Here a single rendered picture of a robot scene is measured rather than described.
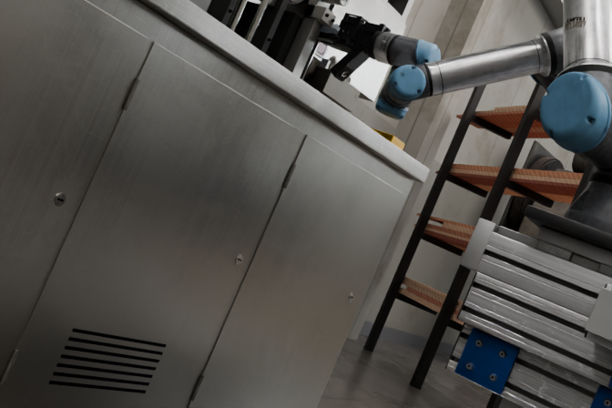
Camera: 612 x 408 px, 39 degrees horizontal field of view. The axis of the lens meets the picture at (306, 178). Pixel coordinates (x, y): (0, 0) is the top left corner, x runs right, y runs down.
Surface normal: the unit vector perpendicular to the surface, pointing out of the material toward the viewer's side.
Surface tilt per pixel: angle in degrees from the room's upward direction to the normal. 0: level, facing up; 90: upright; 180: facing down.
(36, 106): 90
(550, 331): 90
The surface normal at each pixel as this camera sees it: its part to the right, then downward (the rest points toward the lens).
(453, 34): -0.47, -0.25
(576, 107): -0.79, -0.25
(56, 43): 0.76, 0.30
